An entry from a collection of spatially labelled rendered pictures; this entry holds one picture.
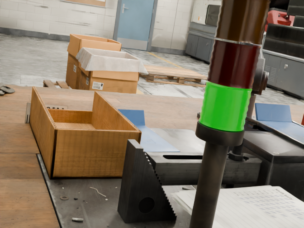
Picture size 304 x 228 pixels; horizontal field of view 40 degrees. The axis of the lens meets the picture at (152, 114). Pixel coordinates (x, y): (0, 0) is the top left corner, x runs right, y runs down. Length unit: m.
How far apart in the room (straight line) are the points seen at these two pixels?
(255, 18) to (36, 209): 0.31
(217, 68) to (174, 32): 11.83
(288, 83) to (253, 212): 7.59
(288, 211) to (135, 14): 11.32
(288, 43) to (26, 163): 0.39
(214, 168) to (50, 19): 11.04
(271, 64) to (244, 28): 8.19
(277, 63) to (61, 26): 5.73
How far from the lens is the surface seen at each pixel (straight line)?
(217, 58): 0.34
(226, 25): 0.33
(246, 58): 0.33
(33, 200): 0.52
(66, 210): 0.50
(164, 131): 0.79
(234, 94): 0.33
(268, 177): 0.55
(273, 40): 0.60
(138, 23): 11.77
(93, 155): 0.57
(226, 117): 0.34
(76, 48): 4.67
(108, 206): 0.52
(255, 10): 0.33
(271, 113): 0.72
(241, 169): 0.52
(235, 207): 0.46
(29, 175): 0.58
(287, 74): 8.08
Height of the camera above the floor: 1.13
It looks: 14 degrees down
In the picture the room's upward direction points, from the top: 9 degrees clockwise
